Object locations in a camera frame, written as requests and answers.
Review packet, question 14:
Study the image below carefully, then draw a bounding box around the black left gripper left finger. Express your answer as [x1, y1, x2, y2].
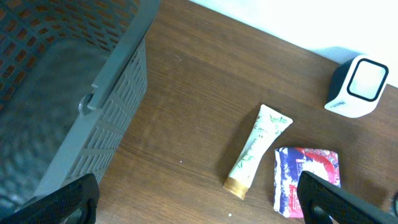
[1, 174, 100, 224]

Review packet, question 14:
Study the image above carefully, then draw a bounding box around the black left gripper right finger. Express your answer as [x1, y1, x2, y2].
[297, 171, 397, 224]

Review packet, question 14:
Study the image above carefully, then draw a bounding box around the red purple pad package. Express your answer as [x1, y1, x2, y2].
[274, 147, 341, 218]

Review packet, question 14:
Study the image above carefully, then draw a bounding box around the white Pantene tube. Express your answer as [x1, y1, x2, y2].
[223, 105, 293, 200]

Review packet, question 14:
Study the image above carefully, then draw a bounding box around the white barcode scanner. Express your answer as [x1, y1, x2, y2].
[324, 55, 389, 118]

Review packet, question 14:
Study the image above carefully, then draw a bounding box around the dark grey plastic basket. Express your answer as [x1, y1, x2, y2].
[1, 0, 159, 217]

